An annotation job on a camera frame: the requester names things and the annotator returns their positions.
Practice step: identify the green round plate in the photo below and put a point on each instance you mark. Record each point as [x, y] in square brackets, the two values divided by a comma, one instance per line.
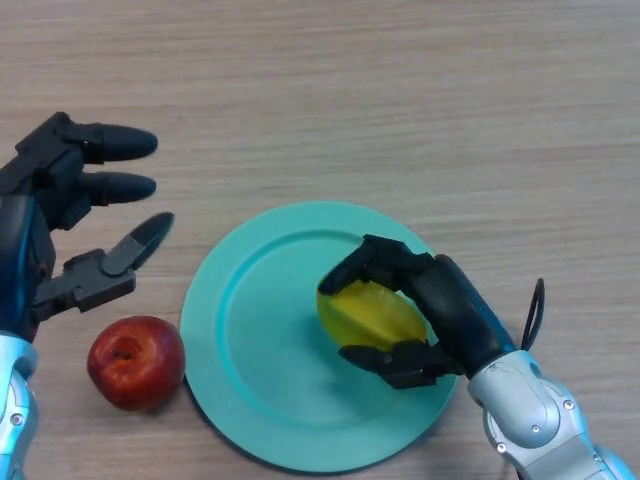
[270, 360]

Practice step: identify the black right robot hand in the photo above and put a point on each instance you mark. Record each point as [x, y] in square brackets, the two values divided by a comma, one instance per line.
[460, 315]

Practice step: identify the yellow starfruit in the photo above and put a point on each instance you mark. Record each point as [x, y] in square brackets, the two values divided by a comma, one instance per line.
[375, 317]

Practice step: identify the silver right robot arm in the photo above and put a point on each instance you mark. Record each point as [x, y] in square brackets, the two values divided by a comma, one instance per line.
[535, 410]

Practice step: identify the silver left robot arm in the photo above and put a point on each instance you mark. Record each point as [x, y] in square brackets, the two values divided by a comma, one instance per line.
[15, 410]

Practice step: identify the red apple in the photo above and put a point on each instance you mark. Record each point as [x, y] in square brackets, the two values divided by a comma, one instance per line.
[135, 365]

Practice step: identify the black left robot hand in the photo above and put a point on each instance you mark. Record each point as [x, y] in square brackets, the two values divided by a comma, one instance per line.
[25, 250]

